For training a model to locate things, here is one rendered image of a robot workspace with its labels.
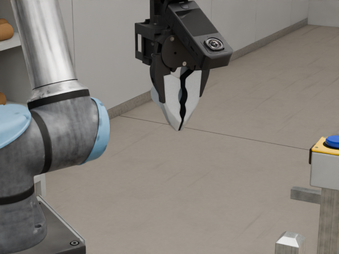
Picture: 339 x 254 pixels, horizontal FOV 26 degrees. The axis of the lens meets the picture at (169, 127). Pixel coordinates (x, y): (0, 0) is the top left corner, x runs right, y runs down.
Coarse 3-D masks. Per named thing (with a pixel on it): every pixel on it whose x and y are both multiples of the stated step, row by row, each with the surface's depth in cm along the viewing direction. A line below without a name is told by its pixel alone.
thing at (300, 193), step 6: (294, 186) 209; (294, 192) 207; (300, 192) 207; (306, 192) 206; (312, 192) 206; (318, 192) 206; (294, 198) 208; (300, 198) 207; (306, 198) 206; (312, 198) 205; (318, 198) 205
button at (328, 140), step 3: (327, 138) 125; (330, 138) 125; (333, 138) 125; (336, 138) 125; (327, 141) 124; (330, 141) 124; (333, 141) 124; (336, 141) 124; (327, 144) 124; (330, 144) 124; (333, 144) 123; (336, 144) 123; (333, 147) 124; (336, 147) 124
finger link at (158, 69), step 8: (152, 56) 100; (160, 56) 100; (152, 64) 101; (160, 64) 101; (152, 72) 101; (160, 72) 101; (168, 72) 102; (152, 80) 102; (160, 80) 101; (160, 88) 102; (160, 96) 102
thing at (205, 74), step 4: (196, 68) 104; (204, 72) 105; (208, 72) 105; (204, 76) 105; (208, 76) 105; (204, 80) 105; (200, 84) 105; (204, 84) 105; (200, 88) 105; (200, 92) 105; (200, 96) 106
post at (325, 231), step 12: (324, 192) 127; (336, 192) 126; (324, 204) 128; (336, 204) 127; (324, 216) 128; (336, 216) 127; (324, 228) 129; (336, 228) 128; (324, 240) 130; (336, 240) 129; (324, 252) 130; (336, 252) 129
